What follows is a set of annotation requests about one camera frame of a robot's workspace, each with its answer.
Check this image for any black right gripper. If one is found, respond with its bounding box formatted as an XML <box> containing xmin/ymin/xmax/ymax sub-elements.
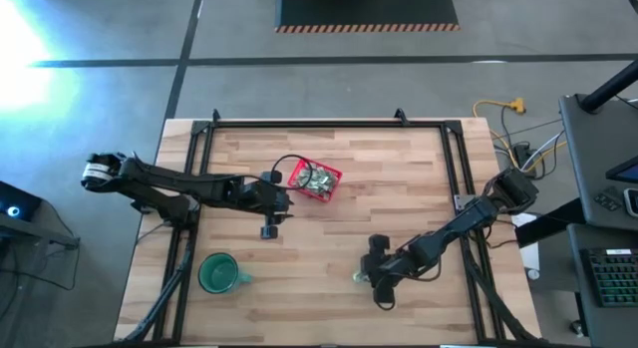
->
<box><xmin>358</xmin><ymin>233</ymin><xmax>415</xmax><ymax>289</ymax></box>

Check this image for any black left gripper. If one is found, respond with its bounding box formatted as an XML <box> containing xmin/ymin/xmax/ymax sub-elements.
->
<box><xmin>241</xmin><ymin>180</ymin><xmax>295</xmax><ymax>240</ymax></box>

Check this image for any red plastic basket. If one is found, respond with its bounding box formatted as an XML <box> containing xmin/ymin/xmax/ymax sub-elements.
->
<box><xmin>286</xmin><ymin>158</ymin><xmax>345</xmax><ymax>204</ymax></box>

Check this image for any green mug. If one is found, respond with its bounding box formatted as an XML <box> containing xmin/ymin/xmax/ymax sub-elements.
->
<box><xmin>197</xmin><ymin>251</ymin><xmax>256</xmax><ymax>295</ymax></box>

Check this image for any white paper sheet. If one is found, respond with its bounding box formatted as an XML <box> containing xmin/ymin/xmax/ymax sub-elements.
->
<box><xmin>510</xmin><ymin>211</ymin><xmax>542</xmax><ymax>272</ymax></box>

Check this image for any black flat bar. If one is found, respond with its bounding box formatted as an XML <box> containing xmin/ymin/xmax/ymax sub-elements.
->
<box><xmin>514</xmin><ymin>197</ymin><xmax>588</xmax><ymax>248</ymax></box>

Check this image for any black power adapter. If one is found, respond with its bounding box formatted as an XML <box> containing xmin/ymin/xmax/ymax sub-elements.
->
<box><xmin>512</xmin><ymin>142</ymin><xmax>538</xmax><ymax>177</ymax></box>

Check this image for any black striped floor mat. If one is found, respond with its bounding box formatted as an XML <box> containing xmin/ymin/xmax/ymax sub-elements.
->
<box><xmin>274</xmin><ymin>0</ymin><xmax>462</xmax><ymax>35</ymax></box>

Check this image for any dark lower desk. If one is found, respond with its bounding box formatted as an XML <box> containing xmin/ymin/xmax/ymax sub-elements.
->
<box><xmin>566</xmin><ymin>222</ymin><xmax>638</xmax><ymax>348</ymax></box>

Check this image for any black backlit keyboard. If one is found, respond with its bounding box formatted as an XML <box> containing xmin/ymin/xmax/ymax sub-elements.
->
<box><xmin>579</xmin><ymin>246</ymin><xmax>638</xmax><ymax>309</ymax></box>

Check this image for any black keypad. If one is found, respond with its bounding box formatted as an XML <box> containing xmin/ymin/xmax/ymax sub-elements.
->
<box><xmin>592</xmin><ymin>190</ymin><xmax>622</xmax><ymax>212</ymax></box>

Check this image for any grey desk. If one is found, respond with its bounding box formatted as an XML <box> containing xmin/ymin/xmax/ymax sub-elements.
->
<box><xmin>557</xmin><ymin>92</ymin><xmax>638</xmax><ymax>232</ymax></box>

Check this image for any black stand with blue light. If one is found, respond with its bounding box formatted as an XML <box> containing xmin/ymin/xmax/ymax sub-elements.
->
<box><xmin>0</xmin><ymin>180</ymin><xmax>81</xmax><ymax>252</ymax></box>

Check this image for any grey handheld device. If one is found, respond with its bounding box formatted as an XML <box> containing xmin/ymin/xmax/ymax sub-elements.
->
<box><xmin>622</xmin><ymin>186</ymin><xmax>638</xmax><ymax>217</ymax></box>

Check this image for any dark tablet screen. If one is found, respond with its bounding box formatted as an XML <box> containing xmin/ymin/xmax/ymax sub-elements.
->
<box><xmin>605</xmin><ymin>156</ymin><xmax>638</xmax><ymax>185</ymax></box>

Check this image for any black pole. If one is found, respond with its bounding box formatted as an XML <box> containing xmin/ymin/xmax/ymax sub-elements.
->
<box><xmin>577</xmin><ymin>58</ymin><xmax>638</xmax><ymax>115</ymax></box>

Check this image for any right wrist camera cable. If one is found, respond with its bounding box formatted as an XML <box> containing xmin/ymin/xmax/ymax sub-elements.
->
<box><xmin>372</xmin><ymin>260</ymin><xmax>444</xmax><ymax>312</ymax></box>

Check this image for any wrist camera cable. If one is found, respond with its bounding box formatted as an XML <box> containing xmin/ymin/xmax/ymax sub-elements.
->
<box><xmin>372</xmin><ymin>260</ymin><xmax>444</xmax><ymax>312</ymax></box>
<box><xmin>271</xmin><ymin>154</ymin><xmax>315</xmax><ymax>190</ymax></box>

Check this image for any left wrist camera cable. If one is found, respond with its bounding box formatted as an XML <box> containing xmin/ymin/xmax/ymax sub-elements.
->
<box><xmin>271</xmin><ymin>154</ymin><xmax>315</xmax><ymax>190</ymax></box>

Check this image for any white cable bundle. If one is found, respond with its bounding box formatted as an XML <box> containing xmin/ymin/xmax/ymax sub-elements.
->
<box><xmin>517</xmin><ymin>130</ymin><xmax>568</xmax><ymax>174</ymax></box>

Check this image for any yellow extension cord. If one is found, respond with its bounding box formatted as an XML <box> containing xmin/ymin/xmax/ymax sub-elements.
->
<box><xmin>472</xmin><ymin>97</ymin><xmax>569</xmax><ymax>174</ymax></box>

